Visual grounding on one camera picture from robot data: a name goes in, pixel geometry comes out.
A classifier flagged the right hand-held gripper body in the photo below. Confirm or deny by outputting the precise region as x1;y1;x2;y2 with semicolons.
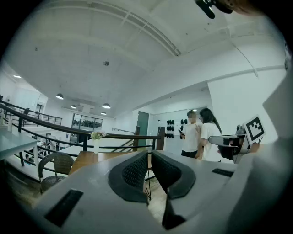
208;115;267;164

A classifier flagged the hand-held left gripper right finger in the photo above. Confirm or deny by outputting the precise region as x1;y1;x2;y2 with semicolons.
151;149;197;200

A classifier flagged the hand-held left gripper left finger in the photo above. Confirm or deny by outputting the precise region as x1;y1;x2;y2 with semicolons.
107;150;149;203

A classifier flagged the person's right forearm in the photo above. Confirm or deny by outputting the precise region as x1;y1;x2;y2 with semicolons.
249;143;264;154

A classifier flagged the pink flower bouquet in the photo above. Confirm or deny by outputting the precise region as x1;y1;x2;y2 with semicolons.
90;130;108;141

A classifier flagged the green door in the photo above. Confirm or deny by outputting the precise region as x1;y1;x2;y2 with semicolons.
136;111;149;147

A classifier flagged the dark wicker chair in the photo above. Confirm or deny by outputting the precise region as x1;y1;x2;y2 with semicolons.
37;152;76;194

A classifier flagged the wooden table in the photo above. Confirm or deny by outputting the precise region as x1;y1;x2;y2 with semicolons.
0;99;166;183

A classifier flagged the white side table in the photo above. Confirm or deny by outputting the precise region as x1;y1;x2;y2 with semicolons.
0;129;39;170

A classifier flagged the group of black wall objects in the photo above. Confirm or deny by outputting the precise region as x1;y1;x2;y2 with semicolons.
165;117;188;139

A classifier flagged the black head-worn camera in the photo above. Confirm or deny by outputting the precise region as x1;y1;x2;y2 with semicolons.
195;0;234;19

